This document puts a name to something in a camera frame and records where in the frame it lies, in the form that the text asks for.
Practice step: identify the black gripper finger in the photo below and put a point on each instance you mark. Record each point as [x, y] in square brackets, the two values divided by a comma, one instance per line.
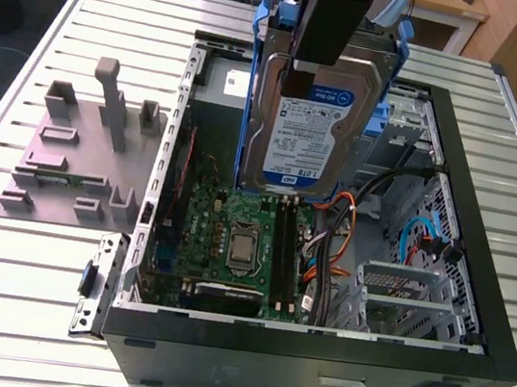
[332, 24]

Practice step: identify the hard disk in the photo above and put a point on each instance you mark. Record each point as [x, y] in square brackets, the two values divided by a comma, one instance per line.
[304, 147]

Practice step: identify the metal disk bay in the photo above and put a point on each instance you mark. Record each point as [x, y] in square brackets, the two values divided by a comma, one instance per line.
[402, 273]

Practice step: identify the blue plastic drive latch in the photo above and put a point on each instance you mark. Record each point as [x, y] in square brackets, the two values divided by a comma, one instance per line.
[377, 123]

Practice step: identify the metal drive cage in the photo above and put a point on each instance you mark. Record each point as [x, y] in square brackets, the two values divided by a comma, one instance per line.
[391, 150]

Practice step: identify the grey power supply unit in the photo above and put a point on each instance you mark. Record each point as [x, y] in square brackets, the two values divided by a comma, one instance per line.
[208, 137]

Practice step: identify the CPU socket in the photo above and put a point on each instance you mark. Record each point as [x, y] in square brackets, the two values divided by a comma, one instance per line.
[246, 226]

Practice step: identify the black RAM slot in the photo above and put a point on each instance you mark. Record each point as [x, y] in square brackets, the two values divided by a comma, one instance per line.
[279, 255]
[292, 257]

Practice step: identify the silver CPU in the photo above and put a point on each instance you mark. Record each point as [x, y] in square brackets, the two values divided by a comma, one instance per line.
[241, 248]

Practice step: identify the green motherboard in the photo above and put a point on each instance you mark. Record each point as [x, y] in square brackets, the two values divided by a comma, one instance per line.
[202, 243]

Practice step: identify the blue expansion slot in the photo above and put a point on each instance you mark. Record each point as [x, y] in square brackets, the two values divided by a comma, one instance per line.
[165, 257]

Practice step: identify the grey parts rack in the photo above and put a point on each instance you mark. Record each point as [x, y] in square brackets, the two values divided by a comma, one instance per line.
[75, 151]

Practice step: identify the black graphics card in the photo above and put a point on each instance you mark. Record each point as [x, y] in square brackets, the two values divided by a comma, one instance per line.
[224, 295]

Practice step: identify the green RAM stick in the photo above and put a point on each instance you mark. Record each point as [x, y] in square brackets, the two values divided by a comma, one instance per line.
[61, 177]

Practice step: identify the black PC case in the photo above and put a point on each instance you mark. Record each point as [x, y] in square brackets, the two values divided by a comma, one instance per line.
[262, 364]

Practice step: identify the metal card retention bracket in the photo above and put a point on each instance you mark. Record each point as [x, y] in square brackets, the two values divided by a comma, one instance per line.
[102, 277]

